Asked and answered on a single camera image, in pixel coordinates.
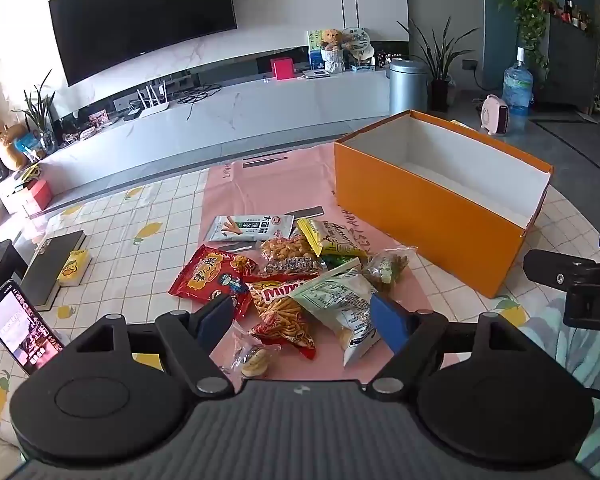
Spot white router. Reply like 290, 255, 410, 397
137, 80, 174, 120

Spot clear packet of mixed nuts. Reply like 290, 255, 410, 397
361, 246, 419, 293

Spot silver trash can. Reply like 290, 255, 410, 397
388, 58, 429, 117

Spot potted long-leaf plant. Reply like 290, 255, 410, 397
396, 16, 477, 112

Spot round paper fan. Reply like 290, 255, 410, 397
342, 27, 376, 63

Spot black smartphone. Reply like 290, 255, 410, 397
0, 279, 67, 377

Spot orange cardboard box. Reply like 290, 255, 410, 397
333, 109, 554, 300

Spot brown teddy bear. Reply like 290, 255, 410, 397
321, 28, 345, 52

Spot pink space heater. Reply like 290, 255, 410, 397
481, 94, 511, 137

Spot black flat television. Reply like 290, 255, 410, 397
48, 0, 239, 87

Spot striped teal cloth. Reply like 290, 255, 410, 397
519, 304, 600, 480

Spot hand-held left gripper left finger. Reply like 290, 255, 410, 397
72, 292, 236, 398

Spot small clear pastry packet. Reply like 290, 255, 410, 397
227, 322, 284, 380

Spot large blue water bottle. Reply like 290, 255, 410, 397
502, 47, 535, 117

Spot small leafy plant in vase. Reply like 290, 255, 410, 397
11, 69, 60, 157

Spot white television console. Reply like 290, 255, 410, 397
0, 66, 407, 218

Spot red orange stick snack packet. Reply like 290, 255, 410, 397
245, 280, 317, 361

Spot white green snack packet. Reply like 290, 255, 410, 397
204, 214, 295, 244

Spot orange plush toy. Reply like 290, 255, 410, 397
0, 125, 31, 172

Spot blue picture card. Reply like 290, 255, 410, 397
306, 29, 327, 72

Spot clear peanut packet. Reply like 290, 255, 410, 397
256, 235, 326, 277

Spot black flat card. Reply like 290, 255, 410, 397
284, 204, 326, 222
215, 240, 257, 254

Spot black notebook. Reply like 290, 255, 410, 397
20, 230, 89, 309

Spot trailing green plant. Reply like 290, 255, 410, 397
482, 0, 558, 73

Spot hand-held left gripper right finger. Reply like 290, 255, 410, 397
365, 292, 528, 398

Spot yellow tissue packet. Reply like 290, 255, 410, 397
57, 249, 92, 287

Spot pink table mat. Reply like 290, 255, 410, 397
206, 136, 447, 382

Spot red storage box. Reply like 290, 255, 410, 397
21, 179, 53, 212

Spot dark green cabinet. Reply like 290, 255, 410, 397
517, 7, 599, 109

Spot white green-label chip packet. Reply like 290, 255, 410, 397
292, 257, 383, 367

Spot yellow snack packet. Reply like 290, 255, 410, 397
296, 218, 370, 261

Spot black cables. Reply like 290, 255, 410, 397
176, 81, 222, 110

